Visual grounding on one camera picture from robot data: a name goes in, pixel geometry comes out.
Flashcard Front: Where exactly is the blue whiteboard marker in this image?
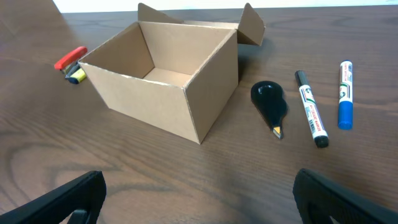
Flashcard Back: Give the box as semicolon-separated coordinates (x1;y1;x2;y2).
338;60;353;130

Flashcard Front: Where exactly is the black correction tape dispenser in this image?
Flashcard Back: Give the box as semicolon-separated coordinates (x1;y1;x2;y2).
251;81;288;139

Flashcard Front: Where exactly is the black whiteboard marker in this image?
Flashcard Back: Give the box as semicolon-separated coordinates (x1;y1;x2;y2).
295;70;329;148

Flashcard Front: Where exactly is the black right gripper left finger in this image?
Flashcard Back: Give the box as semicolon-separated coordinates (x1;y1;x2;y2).
1;170;106;224

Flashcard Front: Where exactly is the brown cardboard box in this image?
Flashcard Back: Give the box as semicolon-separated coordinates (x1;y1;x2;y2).
79;3;265;143

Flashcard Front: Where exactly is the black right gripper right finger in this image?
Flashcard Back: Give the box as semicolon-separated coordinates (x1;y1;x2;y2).
293;169;397;223

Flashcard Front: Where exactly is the yellow highlighter pen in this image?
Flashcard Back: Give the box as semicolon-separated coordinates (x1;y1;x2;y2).
65;67;86;85

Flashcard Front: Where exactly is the red stapler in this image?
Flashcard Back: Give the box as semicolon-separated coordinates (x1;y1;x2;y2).
54;46;88;75

